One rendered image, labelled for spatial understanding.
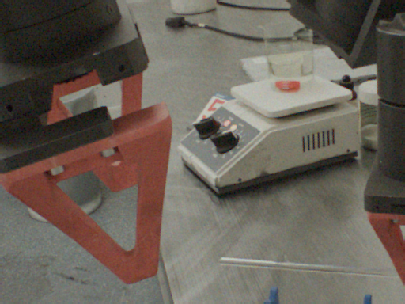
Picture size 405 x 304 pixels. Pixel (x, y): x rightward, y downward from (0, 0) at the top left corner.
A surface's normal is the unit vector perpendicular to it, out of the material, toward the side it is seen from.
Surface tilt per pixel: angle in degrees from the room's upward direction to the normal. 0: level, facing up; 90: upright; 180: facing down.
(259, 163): 90
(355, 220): 0
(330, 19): 99
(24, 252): 0
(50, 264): 0
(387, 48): 89
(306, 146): 90
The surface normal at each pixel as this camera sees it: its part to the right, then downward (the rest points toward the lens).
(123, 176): 0.22, 0.36
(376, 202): -0.27, 0.38
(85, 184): 0.78, 0.25
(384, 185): -0.07, -0.93
